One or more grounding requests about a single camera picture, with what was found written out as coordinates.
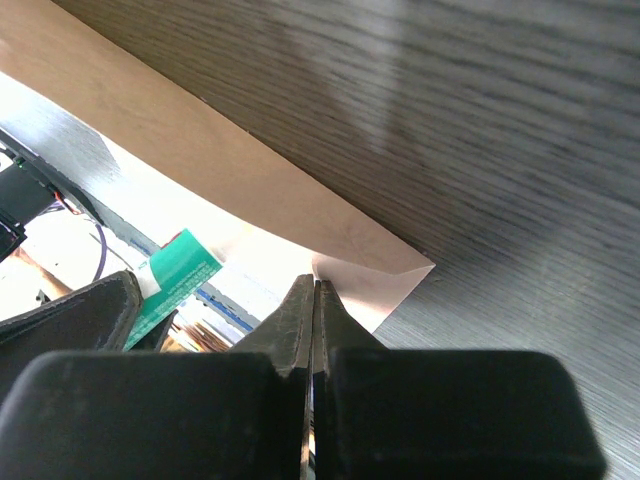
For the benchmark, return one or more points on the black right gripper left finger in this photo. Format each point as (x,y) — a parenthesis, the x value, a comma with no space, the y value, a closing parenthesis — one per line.
(242,414)

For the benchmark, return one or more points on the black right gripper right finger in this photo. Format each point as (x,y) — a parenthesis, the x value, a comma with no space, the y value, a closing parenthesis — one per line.
(445,414)

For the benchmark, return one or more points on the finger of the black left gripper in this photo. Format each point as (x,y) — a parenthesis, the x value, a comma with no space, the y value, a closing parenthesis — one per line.
(99,316)

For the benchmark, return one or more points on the pink envelope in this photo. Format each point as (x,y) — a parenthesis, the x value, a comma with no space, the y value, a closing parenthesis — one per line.
(149,154)

